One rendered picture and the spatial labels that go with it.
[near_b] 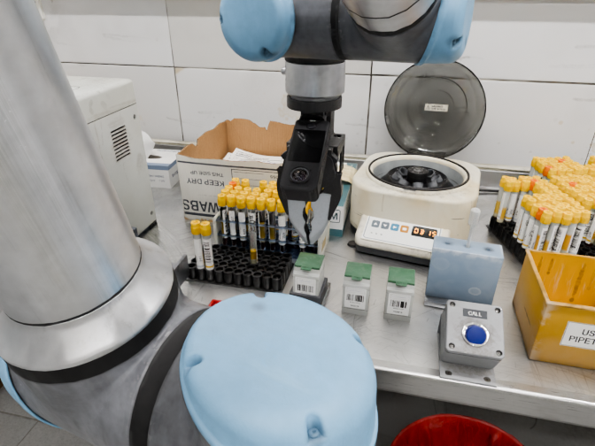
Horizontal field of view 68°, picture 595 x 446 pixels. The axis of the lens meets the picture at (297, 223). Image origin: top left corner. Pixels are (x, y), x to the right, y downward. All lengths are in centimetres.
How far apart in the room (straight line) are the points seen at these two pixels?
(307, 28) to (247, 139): 77
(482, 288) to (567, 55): 62
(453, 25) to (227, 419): 32
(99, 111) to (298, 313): 61
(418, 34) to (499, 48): 76
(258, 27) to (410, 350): 46
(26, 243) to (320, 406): 17
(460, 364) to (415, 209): 31
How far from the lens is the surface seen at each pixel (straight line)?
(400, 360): 65
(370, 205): 86
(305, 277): 66
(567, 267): 78
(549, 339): 69
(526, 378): 68
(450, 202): 83
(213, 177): 92
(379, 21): 36
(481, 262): 71
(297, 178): 51
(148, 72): 132
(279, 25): 42
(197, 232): 74
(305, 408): 24
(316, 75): 55
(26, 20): 24
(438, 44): 40
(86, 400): 32
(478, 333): 61
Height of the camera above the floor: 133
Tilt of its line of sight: 28 degrees down
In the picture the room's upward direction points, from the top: straight up
